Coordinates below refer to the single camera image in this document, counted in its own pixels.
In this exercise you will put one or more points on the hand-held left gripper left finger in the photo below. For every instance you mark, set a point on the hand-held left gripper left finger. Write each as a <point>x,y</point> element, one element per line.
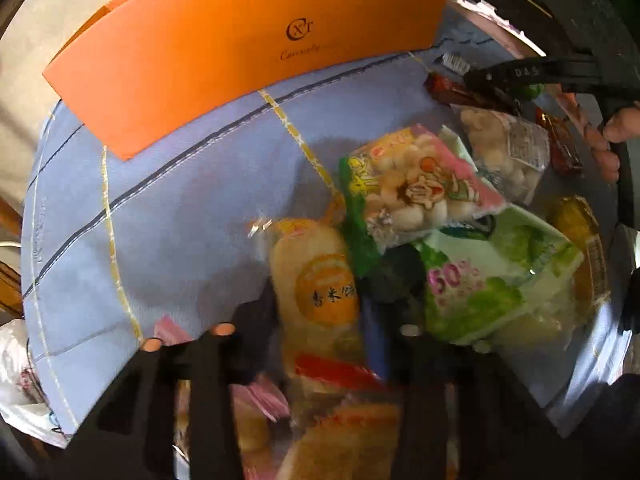
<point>250,325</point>

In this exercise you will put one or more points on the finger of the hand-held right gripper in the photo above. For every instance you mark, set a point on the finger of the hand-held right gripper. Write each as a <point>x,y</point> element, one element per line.
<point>530,72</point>

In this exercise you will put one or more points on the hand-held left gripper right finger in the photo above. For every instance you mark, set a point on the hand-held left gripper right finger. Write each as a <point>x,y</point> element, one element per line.
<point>375,345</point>

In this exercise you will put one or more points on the yellow rice cracker packet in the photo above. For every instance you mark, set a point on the yellow rice cracker packet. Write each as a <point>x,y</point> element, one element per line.
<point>320,280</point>

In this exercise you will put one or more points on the person's right hand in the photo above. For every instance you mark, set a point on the person's right hand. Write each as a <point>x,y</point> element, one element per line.
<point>612,140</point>

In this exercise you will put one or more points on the pink wrapper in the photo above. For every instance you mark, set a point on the pink wrapper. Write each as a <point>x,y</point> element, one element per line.
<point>265,400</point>

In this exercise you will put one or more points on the red snack packet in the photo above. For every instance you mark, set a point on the red snack packet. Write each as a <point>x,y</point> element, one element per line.
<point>562,145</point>

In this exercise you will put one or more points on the clear packet of white balls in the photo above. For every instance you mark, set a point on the clear packet of white balls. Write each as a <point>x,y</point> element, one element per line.
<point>495,145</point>

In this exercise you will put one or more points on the red brown snack bar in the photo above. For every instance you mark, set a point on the red brown snack bar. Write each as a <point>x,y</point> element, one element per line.
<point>445,87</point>

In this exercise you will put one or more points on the orange cracker packet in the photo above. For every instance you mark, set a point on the orange cracker packet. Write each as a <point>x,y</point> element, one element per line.
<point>350,440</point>

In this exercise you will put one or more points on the green white snack packet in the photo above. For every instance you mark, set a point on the green white snack packet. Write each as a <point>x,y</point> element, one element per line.
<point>480,285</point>

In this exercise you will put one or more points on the blue striped tablecloth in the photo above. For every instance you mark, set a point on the blue striped tablecloth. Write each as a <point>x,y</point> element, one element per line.
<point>175,220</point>

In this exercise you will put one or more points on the pink green puffed-ball snack packet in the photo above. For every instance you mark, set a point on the pink green puffed-ball snack packet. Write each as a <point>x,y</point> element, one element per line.
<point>420,185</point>

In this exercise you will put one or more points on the yellow snack packet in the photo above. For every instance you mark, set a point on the yellow snack packet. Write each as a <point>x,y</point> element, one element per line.
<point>580,230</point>

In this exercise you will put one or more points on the white plastic bag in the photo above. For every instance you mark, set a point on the white plastic bag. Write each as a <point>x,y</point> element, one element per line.
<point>20,360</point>

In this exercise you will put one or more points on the wooden chair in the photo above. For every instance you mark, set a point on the wooden chair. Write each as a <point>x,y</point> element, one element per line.
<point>7,220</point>

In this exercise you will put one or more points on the orange cardboard box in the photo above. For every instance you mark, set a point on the orange cardboard box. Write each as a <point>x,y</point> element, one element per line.
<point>225,50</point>

